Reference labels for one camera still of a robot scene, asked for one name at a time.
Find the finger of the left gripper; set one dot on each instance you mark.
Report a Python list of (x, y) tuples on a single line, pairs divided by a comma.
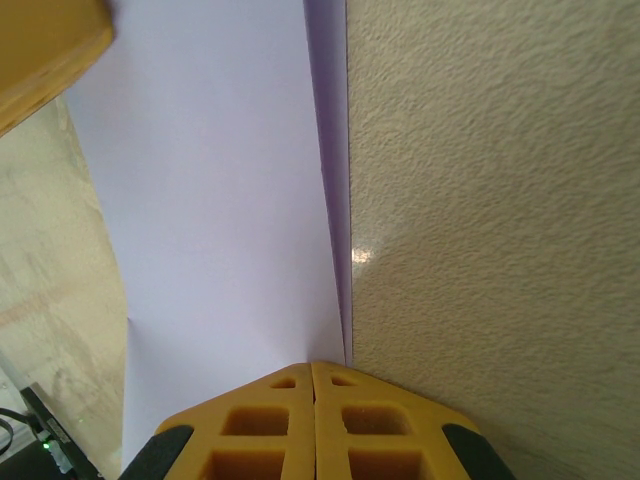
[(45, 55)]

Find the purple cloth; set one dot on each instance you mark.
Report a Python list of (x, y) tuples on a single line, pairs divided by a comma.
[(210, 175)]

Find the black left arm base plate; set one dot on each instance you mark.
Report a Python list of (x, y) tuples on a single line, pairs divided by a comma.
[(37, 405)]

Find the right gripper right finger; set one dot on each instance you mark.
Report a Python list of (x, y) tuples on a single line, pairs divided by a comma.
[(390, 450)]

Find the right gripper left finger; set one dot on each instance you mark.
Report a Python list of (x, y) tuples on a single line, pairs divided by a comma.
[(250, 450)]

